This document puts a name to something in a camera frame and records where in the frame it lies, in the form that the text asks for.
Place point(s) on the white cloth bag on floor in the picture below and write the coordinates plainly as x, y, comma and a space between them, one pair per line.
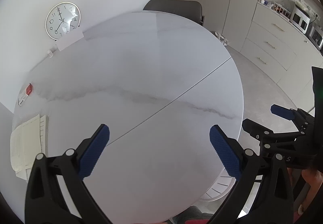
221, 38

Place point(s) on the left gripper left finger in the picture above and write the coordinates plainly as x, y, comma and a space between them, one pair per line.
44, 201

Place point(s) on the white drawer cabinet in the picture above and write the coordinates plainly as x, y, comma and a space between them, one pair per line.
278, 49

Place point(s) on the person's right hand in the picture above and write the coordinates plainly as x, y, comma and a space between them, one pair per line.
314, 178

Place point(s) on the white dish rack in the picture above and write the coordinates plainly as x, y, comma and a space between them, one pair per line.
278, 8

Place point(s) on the small red white box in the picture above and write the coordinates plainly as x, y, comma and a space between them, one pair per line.
24, 94

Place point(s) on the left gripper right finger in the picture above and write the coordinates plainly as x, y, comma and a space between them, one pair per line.
274, 203

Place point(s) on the white paper card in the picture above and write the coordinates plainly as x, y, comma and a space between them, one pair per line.
69, 39

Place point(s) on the white round trash bin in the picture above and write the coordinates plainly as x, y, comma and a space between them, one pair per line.
221, 187

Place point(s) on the stack of paper documents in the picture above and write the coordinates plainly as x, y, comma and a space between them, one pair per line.
26, 142

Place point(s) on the silver toaster oven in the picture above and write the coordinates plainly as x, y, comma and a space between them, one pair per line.
315, 36

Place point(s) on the white microwave oven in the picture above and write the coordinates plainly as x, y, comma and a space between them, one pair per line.
300, 19

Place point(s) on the dark grey chair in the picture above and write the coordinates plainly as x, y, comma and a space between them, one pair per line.
191, 10

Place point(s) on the white round wall clock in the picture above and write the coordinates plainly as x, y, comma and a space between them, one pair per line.
61, 19

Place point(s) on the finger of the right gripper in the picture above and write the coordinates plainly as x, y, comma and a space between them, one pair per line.
267, 136
299, 117

